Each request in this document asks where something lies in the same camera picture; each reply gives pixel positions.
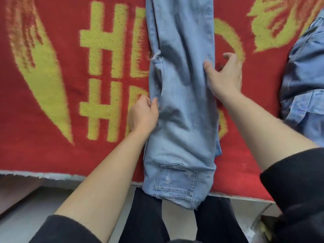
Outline person's right hand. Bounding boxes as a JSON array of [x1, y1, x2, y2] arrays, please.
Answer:
[[203, 52, 244, 99]]

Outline person's left hand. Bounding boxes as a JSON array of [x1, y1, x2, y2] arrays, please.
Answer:
[[127, 95, 159, 136]]

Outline light blue jeans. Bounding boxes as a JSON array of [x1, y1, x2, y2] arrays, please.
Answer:
[[142, 0, 222, 210]]

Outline person's left forearm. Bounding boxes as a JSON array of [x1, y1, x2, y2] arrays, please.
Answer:
[[54, 130, 150, 243]]

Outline person's right forearm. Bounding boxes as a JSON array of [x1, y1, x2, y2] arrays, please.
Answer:
[[217, 90, 320, 172]]

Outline blue denim garment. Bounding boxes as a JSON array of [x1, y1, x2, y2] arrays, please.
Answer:
[[279, 9, 324, 147]]

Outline red carpet with yellow print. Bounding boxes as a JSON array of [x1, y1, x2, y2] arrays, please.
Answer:
[[0, 0, 324, 202]]

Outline black trousers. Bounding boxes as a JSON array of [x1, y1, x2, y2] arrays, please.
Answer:
[[118, 187, 250, 243]]

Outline black sweater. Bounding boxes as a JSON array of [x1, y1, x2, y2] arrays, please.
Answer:
[[29, 148, 324, 243]]

